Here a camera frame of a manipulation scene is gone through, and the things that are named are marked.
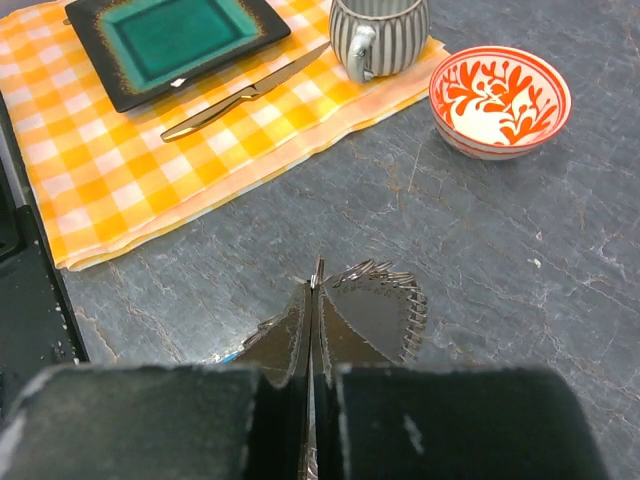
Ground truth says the orange checkered cloth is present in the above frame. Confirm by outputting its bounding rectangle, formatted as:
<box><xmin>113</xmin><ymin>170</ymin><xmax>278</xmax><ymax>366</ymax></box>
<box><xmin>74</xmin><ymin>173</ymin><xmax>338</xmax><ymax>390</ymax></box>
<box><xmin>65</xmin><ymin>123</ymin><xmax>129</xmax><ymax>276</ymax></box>
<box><xmin>1</xmin><ymin>1</ymin><xmax>447</xmax><ymax>271</ymax></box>

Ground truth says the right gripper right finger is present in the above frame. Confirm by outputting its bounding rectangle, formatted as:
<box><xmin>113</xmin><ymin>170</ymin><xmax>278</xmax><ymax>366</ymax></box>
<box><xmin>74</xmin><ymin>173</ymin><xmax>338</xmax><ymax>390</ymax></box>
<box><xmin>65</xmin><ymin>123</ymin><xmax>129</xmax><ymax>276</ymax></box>
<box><xmin>311</xmin><ymin>284</ymin><xmax>611</xmax><ymax>480</ymax></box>

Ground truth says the red white patterned bowl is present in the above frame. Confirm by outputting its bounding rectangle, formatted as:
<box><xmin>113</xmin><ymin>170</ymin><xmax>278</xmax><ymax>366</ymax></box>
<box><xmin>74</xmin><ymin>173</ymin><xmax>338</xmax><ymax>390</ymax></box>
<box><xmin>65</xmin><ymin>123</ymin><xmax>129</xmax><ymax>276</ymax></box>
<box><xmin>429</xmin><ymin>45</ymin><xmax>572</xmax><ymax>161</ymax></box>

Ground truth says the grey striped mug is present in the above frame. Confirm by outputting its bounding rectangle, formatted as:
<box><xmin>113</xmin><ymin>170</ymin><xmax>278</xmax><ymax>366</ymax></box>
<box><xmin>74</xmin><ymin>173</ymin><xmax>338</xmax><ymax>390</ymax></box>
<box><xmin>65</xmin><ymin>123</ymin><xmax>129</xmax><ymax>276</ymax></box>
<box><xmin>329</xmin><ymin>0</ymin><xmax>431</xmax><ymax>84</ymax></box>

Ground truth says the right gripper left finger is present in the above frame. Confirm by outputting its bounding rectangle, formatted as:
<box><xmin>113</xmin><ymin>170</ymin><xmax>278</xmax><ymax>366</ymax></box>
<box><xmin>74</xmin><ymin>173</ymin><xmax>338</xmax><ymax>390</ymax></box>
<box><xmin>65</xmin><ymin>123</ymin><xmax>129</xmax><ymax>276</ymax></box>
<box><xmin>1</xmin><ymin>284</ymin><xmax>311</xmax><ymax>479</ymax></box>

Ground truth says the blue tag keyring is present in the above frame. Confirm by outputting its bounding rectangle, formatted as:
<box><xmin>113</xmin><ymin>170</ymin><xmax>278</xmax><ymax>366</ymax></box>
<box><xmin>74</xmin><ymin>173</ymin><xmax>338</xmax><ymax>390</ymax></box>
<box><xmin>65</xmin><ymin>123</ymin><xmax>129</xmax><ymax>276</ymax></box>
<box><xmin>223</xmin><ymin>259</ymin><xmax>428</xmax><ymax>376</ymax></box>

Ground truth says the black teal square plate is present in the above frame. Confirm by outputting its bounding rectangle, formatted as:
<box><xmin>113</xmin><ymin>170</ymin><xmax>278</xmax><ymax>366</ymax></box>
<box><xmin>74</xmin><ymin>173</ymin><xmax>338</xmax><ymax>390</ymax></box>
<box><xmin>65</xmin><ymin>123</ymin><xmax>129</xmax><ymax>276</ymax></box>
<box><xmin>64</xmin><ymin>0</ymin><xmax>291</xmax><ymax>113</ymax></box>

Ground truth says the silver knife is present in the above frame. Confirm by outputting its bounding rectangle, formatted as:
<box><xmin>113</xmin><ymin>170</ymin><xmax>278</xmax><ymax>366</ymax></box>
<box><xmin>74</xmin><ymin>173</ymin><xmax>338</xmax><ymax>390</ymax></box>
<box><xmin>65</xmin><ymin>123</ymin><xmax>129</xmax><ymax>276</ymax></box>
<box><xmin>160</xmin><ymin>42</ymin><xmax>330</xmax><ymax>142</ymax></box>

